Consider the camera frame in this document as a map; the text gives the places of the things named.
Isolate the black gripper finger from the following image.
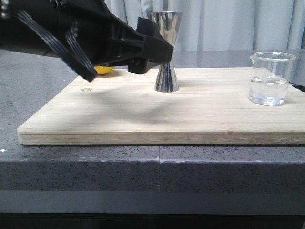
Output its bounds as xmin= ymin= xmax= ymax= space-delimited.
xmin=128 ymin=36 xmax=173 ymax=74
xmin=136 ymin=17 xmax=160 ymax=37

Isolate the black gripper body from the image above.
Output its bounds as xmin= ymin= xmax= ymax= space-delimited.
xmin=57 ymin=0 xmax=145 ymax=68

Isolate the steel hourglass jigger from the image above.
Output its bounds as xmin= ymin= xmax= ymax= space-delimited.
xmin=151 ymin=11 xmax=183 ymax=93

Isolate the clear glass beaker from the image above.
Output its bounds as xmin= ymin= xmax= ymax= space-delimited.
xmin=248 ymin=52 xmax=296 ymax=106

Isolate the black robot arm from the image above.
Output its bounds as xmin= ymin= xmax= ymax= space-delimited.
xmin=0 ymin=0 xmax=173 ymax=81

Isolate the yellow lemon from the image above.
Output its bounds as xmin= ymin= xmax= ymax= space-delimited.
xmin=94 ymin=66 xmax=115 ymax=75

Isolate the grey curtain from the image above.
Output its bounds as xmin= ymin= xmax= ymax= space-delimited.
xmin=106 ymin=0 xmax=305 ymax=51

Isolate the light wooden cutting board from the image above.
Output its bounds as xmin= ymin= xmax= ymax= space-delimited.
xmin=17 ymin=67 xmax=305 ymax=145

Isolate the black ribbon cable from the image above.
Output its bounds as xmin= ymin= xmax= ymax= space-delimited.
xmin=10 ymin=4 xmax=98 ymax=83

